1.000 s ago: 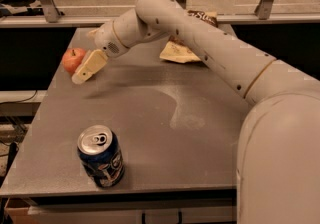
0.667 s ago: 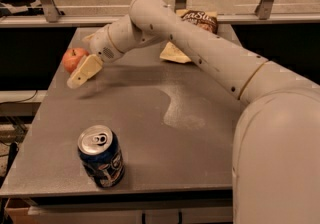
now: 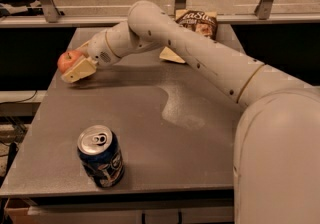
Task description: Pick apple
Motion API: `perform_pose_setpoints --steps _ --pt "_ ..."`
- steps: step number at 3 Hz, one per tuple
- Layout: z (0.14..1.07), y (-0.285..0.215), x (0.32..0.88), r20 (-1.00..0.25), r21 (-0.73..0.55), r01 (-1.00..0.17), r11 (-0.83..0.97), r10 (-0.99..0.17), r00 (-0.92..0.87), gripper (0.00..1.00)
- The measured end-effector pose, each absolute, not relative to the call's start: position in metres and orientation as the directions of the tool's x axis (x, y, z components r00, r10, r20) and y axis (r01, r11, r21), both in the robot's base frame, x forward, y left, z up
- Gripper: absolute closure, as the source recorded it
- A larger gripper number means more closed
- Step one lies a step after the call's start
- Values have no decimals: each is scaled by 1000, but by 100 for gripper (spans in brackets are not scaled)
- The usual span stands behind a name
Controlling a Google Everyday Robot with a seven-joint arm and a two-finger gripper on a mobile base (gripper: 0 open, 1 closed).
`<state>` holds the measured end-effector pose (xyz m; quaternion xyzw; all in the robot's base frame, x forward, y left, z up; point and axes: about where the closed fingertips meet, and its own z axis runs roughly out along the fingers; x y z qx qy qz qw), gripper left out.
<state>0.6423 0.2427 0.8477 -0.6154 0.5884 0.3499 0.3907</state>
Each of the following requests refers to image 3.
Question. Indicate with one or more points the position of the cardboard box under table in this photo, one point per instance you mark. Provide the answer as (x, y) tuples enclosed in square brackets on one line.
[(17, 210)]

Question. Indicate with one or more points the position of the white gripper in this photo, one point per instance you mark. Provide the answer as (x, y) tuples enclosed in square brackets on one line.
[(99, 49)]

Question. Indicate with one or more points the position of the blue soda can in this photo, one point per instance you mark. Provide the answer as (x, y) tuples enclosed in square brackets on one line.
[(100, 154)]

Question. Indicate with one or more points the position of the metal rail behind table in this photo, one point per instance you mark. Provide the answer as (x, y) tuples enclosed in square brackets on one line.
[(90, 21)]

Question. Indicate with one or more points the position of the red apple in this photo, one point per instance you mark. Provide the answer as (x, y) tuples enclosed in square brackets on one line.
[(67, 59)]

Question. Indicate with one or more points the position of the brown chip bag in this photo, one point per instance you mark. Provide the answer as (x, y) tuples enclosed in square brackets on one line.
[(204, 23)]

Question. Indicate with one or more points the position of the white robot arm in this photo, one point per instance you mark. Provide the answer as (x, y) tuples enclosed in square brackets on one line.
[(276, 163)]

